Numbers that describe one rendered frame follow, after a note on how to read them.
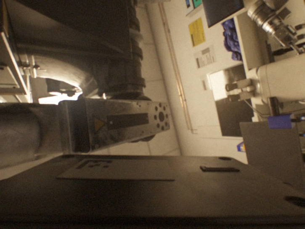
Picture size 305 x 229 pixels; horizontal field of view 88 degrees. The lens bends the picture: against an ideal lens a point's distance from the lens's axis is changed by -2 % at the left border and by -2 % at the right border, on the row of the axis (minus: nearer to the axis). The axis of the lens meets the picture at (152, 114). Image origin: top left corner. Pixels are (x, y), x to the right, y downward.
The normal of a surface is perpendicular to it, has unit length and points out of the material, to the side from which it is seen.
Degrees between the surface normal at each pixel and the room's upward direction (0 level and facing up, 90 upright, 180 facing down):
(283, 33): 96
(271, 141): 86
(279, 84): 91
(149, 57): 180
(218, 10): 92
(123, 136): 157
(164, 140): 180
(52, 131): 138
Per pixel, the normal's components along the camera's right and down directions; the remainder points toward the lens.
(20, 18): 0.10, 0.99
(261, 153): -0.83, 0.24
